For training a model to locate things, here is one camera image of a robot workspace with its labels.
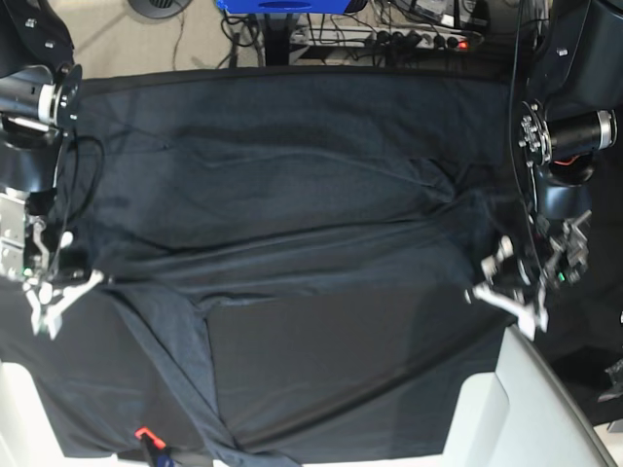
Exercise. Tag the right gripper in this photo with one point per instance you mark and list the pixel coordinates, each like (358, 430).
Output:
(49, 282)

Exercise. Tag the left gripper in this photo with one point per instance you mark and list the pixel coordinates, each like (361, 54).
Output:
(514, 281)

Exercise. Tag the dark grey T-shirt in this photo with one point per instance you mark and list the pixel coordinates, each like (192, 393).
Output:
(292, 209)

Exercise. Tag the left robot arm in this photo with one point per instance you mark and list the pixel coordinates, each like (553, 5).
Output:
(559, 120)

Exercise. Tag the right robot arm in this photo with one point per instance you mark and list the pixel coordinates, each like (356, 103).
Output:
(40, 87)

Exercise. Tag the white bin right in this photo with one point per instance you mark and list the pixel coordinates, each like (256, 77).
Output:
(520, 414)

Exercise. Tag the white bin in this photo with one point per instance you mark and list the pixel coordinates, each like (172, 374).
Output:
(27, 437)
(520, 414)

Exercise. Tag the white bin left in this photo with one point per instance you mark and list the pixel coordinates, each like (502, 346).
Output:
(27, 437)

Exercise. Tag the black table cloth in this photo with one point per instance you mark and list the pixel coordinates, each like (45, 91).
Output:
(350, 370)

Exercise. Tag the black power strip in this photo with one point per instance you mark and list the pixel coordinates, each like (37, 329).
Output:
(413, 39)

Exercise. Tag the round black floor base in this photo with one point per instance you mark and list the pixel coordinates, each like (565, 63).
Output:
(159, 9)

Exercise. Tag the blue box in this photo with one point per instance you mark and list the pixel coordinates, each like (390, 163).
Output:
(240, 7)

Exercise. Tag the white camera on left wrist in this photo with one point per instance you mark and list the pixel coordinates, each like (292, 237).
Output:
(531, 317)

